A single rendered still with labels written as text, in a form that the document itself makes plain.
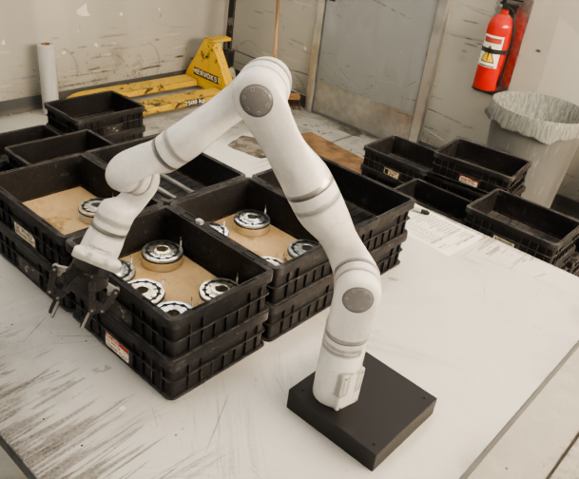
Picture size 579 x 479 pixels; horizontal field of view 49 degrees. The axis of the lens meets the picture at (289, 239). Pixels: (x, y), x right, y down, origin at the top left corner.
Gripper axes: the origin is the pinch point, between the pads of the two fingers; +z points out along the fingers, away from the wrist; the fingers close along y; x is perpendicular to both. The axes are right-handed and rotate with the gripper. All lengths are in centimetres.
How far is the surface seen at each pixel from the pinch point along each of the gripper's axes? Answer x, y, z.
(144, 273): -27.7, -13.1, -4.1
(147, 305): 0.1, -13.1, -7.8
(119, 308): -10.4, -9.4, -0.5
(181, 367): 1.4, -24.8, 1.9
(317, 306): -29, -58, -13
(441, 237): -70, -103, -40
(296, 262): -16, -43, -25
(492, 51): -253, -174, -140
